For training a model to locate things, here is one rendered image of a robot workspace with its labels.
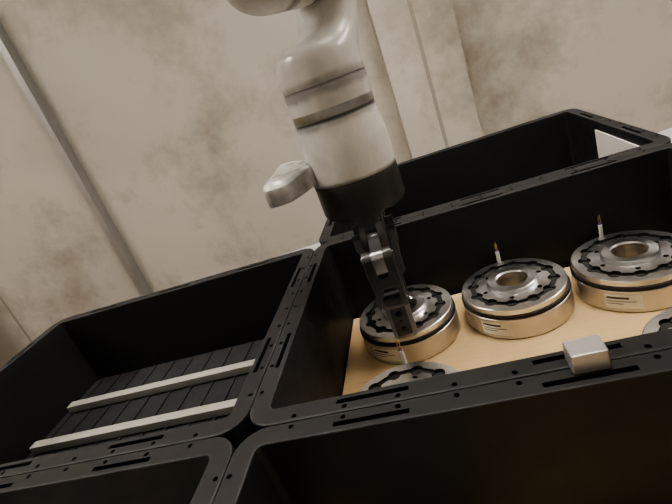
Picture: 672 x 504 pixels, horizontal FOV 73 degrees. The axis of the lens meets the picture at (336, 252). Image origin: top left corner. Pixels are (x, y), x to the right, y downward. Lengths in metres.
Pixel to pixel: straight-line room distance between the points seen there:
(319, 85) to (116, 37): 1.97
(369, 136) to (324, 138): 0.04
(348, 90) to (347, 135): 0.03
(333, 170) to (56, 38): 2.12
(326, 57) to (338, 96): 0.03
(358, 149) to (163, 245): 2.10
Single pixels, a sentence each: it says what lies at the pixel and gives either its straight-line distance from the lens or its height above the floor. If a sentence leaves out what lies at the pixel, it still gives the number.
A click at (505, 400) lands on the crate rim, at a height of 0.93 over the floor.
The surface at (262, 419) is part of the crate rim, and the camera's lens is 0.31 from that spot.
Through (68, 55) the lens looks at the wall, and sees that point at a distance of 2.40.
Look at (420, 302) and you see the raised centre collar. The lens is 0.48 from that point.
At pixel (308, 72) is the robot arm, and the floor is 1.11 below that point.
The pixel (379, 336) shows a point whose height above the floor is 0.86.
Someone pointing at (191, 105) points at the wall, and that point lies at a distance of 2.20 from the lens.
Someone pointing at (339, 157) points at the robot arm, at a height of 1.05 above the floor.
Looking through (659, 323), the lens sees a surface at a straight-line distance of 0.42.
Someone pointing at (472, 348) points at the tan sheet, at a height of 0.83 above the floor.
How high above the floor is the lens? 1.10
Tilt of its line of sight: 20 degrees down
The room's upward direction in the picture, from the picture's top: 21 degrees counter-clockwise
